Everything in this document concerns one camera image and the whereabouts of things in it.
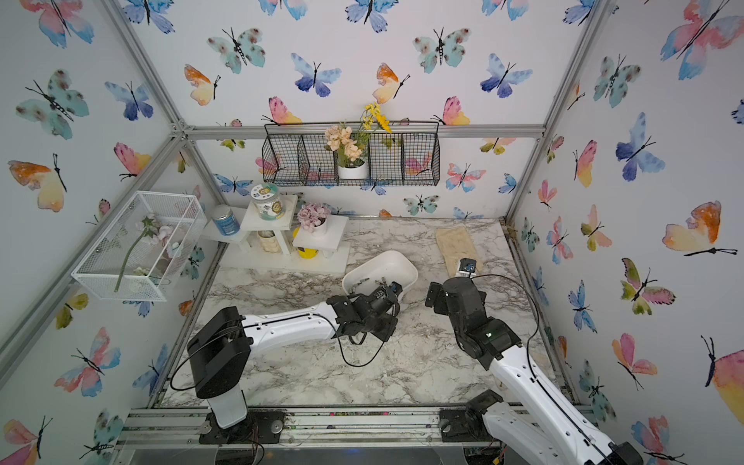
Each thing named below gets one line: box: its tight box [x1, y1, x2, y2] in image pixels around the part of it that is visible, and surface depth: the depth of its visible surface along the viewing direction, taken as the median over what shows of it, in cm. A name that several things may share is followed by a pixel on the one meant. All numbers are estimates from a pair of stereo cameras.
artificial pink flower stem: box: [114, 214, 174, 293], surface depth 76 cm
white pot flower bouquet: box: [324, 102, 393, 181], surface depth 84 cm
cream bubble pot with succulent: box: [257, 229, 281, 253], surface depth 107 cm
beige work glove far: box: [434, 225, 485, 278], surface depth 113 cm
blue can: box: [211, 203, 241, 237], surface depth 93 cm
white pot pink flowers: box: [296, 202, 332, 236], surface depth 89 cm
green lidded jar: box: [250, 182, 286, 222], surface depth 87 cm
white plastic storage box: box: [341, 249, 419, 297], surface depth 104 cm
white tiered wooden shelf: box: [201, 194, 351, 275], surface depth 106 cm
